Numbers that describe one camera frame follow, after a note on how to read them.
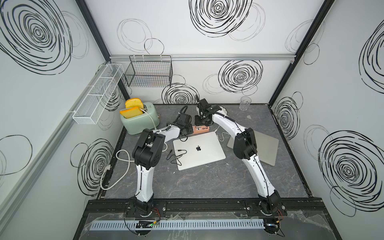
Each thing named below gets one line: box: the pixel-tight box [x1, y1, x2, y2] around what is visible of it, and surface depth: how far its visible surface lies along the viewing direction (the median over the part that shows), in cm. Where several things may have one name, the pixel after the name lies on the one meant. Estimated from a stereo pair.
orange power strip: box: [192, 125, 210, 134], surface depth 104 cm
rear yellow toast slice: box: [125, 98, 144, 109], surface depth 95 cm
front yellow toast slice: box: [119, 106, 143, 118], surface depth 92 cm
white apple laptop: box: [173, 131, 226, 171], surface depth 96 cm
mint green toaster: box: [120, 102, 160, 135], surface depth 95 cm
